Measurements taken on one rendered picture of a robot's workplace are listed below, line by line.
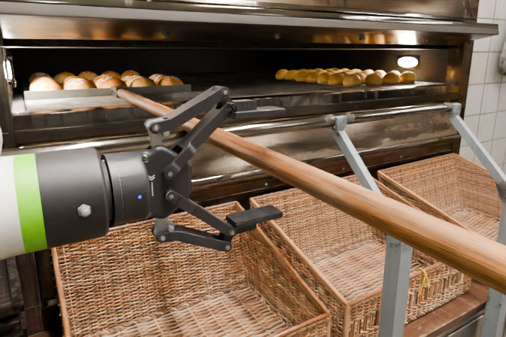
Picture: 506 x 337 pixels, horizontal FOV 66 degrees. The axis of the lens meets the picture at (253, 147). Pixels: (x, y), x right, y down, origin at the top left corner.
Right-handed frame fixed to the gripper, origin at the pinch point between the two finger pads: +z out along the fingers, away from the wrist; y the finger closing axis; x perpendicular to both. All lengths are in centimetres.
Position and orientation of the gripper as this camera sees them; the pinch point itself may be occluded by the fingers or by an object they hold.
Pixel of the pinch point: (270, 163)
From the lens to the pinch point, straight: 49.9
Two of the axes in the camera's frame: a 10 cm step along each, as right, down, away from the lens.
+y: 0.0, 9.7, 2.4
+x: 5.0, 2.1, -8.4
